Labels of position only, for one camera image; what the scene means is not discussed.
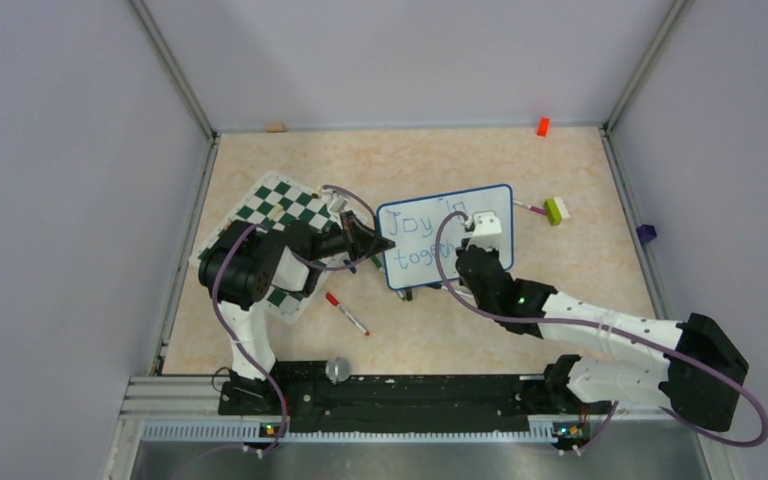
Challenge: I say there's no purple cap marker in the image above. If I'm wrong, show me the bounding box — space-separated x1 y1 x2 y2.
512 200 548 216

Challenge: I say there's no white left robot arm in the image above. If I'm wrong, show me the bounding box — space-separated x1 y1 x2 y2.
198 212 396 414

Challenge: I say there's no purple toy block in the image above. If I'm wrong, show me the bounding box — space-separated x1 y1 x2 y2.
635 224 658 246

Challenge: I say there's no orange toy block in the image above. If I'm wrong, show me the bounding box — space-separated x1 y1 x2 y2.
536 117 551 138

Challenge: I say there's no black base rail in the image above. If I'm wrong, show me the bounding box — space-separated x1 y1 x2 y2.
218 361 610 434

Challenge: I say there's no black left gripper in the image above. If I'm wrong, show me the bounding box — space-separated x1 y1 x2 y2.
306 211 395 264

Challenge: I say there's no wooden cork piece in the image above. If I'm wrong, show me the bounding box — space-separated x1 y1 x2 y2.
264 122 287 133

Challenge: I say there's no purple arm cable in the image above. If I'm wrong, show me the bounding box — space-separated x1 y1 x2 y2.
434 211 768 453
210 184 379 458

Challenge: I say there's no green white toy brick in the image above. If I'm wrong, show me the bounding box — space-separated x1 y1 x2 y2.
544 197 570 226

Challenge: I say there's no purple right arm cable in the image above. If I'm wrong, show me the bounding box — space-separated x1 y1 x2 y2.
434 211 768 453

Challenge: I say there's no red cap marker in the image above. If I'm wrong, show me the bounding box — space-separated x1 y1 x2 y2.
325 292 370 337

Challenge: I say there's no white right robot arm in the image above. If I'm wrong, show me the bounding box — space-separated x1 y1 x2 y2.
455 247 749 432

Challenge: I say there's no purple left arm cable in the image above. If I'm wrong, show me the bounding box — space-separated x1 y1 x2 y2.
210 184 379 458

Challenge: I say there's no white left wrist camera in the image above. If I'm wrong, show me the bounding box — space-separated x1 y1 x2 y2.
322 189 349 215

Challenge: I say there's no blue framed whiteboard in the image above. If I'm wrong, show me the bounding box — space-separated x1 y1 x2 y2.
376 184 515 290

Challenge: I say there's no grey round knob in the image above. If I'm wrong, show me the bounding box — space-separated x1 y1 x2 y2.
325 357 352 384

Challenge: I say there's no light wooden chess piece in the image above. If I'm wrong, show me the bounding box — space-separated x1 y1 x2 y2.
268 205 284 222

